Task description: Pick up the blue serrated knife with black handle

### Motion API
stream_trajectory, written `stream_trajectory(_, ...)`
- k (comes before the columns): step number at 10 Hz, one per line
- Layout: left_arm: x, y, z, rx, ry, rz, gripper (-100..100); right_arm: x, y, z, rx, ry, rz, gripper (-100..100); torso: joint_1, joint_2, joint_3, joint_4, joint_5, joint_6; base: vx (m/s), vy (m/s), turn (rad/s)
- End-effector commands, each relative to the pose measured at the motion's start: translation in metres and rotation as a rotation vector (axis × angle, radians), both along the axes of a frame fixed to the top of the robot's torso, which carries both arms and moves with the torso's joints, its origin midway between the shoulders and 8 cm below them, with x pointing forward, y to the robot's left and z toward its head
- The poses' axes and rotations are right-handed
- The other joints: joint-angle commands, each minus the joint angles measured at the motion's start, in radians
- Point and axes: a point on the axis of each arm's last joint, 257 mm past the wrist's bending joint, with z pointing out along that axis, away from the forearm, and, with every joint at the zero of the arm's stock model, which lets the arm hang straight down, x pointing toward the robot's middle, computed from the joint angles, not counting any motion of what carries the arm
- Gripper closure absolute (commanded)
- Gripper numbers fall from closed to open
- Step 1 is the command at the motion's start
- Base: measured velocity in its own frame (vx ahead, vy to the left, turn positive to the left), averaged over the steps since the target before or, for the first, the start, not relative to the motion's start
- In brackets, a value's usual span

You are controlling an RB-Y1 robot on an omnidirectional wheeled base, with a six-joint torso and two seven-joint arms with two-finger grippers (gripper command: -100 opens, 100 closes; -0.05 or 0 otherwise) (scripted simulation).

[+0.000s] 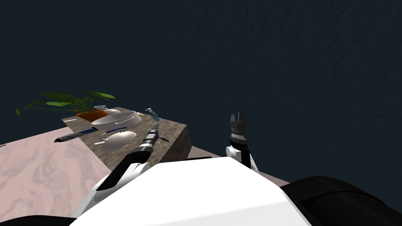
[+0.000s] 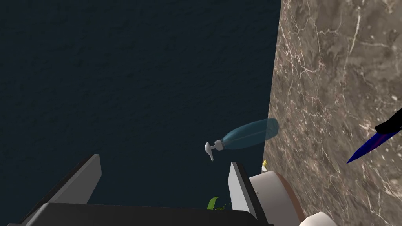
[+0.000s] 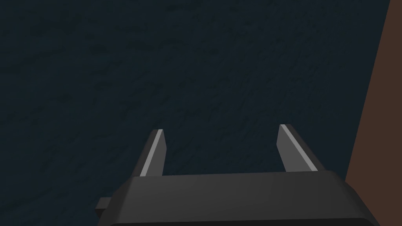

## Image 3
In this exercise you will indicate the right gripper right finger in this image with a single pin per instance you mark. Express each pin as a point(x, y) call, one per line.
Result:
point(295, 153)

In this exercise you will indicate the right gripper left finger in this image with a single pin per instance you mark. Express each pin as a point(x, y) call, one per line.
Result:
point(154, 157)

